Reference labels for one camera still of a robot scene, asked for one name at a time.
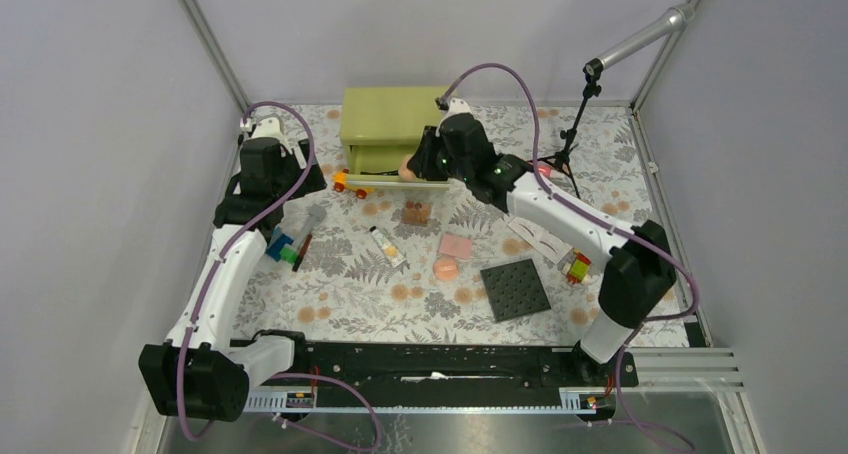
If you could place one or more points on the green toy brick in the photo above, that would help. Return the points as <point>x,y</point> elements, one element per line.
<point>289,255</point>

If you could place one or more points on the green drawer cabinet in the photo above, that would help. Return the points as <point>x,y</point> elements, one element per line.
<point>380,126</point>

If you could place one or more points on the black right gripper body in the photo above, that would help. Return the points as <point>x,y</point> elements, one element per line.
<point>436,163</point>

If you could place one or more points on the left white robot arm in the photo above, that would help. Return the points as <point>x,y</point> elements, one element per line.
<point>196,373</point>

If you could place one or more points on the white eyebrow stencil card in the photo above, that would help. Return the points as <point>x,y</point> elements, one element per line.
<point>549,246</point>

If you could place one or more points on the black perforated square plate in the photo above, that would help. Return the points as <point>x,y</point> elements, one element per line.
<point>514,290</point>

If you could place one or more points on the red brown eyeliner pencil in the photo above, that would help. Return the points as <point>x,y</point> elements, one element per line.
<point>302,253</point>

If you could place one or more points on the black tripod stand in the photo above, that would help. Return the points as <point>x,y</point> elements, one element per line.
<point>560,161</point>

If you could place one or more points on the pink square compact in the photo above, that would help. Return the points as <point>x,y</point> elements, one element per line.
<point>456,246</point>

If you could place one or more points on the blue toy brick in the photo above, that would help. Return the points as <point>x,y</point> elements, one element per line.
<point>276,245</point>

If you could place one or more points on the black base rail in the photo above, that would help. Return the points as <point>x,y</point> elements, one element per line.
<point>451,375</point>

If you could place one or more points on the white cream tube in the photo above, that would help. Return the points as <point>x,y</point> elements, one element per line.
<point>387,247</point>

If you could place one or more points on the black makeup brush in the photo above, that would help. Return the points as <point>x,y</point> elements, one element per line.
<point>380,173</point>

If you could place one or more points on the yellow toy car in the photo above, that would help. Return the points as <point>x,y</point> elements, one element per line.
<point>342,184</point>

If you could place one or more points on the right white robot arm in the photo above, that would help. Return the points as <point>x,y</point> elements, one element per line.
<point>637,268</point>

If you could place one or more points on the orange beauty blender sponge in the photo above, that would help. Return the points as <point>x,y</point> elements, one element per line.
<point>405,172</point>

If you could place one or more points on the red yellow green toy blocks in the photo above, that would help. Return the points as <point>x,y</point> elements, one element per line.
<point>577,271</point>

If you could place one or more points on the silver metal pole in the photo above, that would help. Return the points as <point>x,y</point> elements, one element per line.
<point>671,21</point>

